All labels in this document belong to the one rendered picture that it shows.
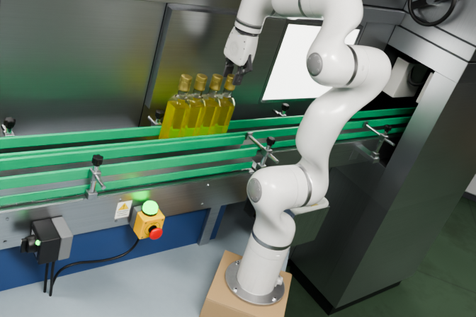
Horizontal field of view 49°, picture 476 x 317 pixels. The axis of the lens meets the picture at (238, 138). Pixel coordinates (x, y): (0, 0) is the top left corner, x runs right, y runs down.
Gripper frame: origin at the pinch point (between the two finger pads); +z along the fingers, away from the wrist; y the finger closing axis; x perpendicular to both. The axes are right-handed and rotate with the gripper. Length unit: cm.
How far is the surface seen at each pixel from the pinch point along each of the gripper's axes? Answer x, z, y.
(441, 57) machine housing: 95, -14, 11
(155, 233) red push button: -32, 36, 26
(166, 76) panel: -16.4, 6.6, -12.0
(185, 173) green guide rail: -18.3, 26.0, 13.7
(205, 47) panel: -4.5, -3.9, -12.1
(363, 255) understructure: 95, 86, 22
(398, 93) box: 110, 14, -9
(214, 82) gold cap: -7.2, 2.0, 0.8
